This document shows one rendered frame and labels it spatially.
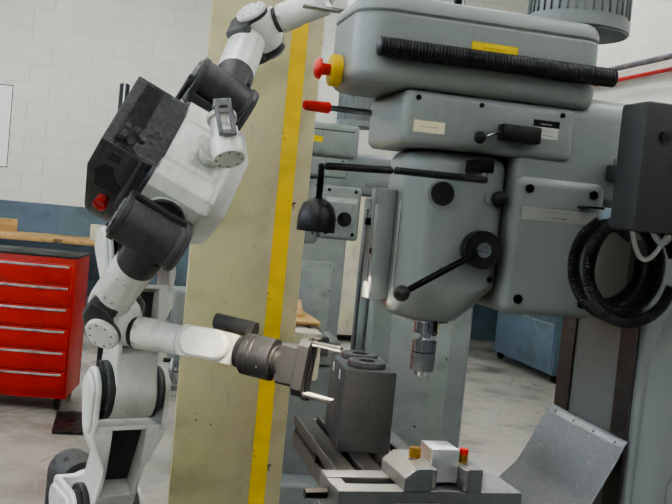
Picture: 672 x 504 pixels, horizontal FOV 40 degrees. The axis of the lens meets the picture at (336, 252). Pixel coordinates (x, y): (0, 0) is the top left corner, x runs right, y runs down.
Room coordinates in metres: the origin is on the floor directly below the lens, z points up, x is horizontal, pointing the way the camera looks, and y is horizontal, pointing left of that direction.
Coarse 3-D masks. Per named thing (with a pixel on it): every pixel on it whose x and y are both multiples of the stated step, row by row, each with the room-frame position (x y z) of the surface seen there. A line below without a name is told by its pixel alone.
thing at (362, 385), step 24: (336, 360) 2.18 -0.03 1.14; (360, 360) 2.13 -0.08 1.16; (336, 384) 2.15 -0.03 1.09; (360, 384) 2.06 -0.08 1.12; (384, 384) 2.07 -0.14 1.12; (336, 408) 2.11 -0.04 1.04; (360, 408) 2.06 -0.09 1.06; (384, 408) 2.07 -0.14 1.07; (336, 432) 2.08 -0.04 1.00; (360, 432) 2.06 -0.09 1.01; (384, 432) 2.07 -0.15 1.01
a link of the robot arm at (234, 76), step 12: (228, 60) 2.17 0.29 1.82; (240, 60) 2.17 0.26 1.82; (216, 72) 2.09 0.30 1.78; (228, 72) 2.13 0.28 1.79; (240, 72) 2.14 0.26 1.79; (252, 72) 2.19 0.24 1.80; (204, 84) 2.07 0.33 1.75; (216, 84) 2.08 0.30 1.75; (228, 84) 2.09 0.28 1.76; (240, 84) 2.12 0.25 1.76; (204, 96) 2.09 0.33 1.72; (216, 96) 2.09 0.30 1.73; (228, 96) 2.09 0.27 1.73; (240, 96) 2.10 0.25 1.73; (240, 108) 2.10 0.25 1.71
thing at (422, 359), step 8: (416, 344) 1.78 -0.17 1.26; (416, 352) 1.78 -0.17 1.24; (424, 352) 1.78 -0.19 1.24; (432, 352) 1.78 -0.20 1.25; (416, 360) 1.78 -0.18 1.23; (424, 360) 1.78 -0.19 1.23; (432, 360) 1.78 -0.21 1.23; (416, 368) 1.78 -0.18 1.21; (424, 368) 1.78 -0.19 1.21; (432, 368) 1.79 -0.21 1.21
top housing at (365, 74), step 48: (384, 0) 1.64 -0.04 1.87; (432, 0) 1.67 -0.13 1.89; (336, 48) 1.80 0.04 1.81; (480, 48) 1.67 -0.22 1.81; (528, 48) 1.70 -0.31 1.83; (576, 48) 1.72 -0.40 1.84; (384, 96) 1.82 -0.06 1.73; (480, 96) 1.69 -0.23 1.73; (528, 96) 1.70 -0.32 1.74; (576, 96) 1.72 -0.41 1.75
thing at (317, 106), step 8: (304, 104) 1.83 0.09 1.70; (312, 104) 1.83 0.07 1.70; (320, 104) 1.83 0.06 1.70; (328, 104) 1.84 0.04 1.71; (320, 112) 1.84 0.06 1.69; (328, 112) 1.84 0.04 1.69; (344, 112) 1.85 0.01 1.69; (352, 112) 1.85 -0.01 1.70; (360, 112) 1.86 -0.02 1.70; (368, 112) 1.86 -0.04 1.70
